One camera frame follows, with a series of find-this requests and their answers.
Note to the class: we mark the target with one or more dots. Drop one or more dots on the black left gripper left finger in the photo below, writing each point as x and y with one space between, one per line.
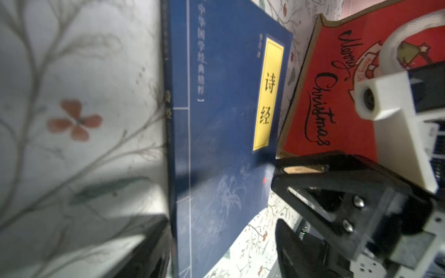
150 258

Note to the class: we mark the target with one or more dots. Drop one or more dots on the blue book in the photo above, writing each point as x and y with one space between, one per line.
225 66

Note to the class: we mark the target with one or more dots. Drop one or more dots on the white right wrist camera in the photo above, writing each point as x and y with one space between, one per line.
406 108

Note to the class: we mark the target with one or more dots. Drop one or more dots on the floral table cloth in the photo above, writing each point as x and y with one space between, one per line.
84 153

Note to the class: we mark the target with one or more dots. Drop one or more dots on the jute canvas Christmas bag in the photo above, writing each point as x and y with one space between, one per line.
322 116

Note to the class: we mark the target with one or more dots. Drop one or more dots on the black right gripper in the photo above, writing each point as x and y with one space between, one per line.
363 208

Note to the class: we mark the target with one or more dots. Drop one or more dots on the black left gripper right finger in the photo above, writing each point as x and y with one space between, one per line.
309 256

